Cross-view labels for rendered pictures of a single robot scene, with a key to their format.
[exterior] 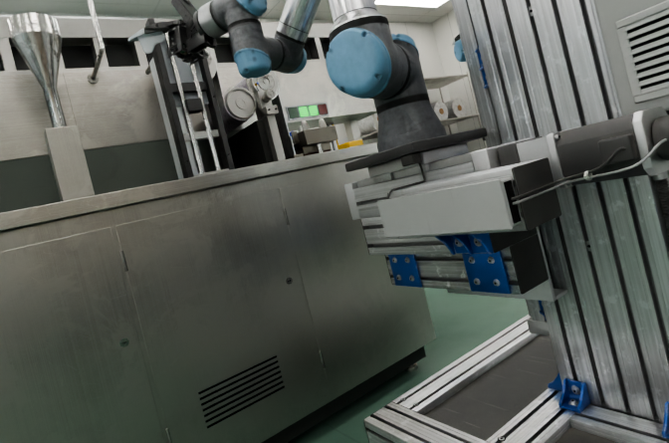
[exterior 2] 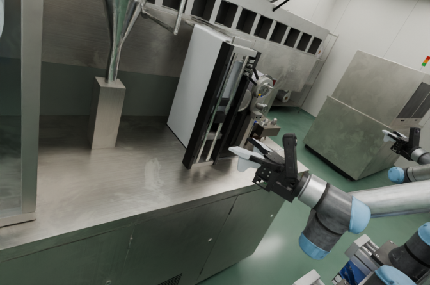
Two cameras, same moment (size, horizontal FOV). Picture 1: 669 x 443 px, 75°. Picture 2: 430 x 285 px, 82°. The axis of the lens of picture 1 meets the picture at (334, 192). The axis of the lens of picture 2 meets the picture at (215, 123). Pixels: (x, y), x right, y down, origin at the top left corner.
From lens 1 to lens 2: 1.08 m
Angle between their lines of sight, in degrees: 25
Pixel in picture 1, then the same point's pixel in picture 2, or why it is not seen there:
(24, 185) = (59, 85)
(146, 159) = (153, 88)
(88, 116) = (128, 45)
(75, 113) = not seen: hidden behind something
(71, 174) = (105, 124)
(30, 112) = (84, 27)
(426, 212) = not seen: outside the picture
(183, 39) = (274, 182)
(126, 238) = (138, 230)
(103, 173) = not seen: hidden behind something
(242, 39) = (326, 243)
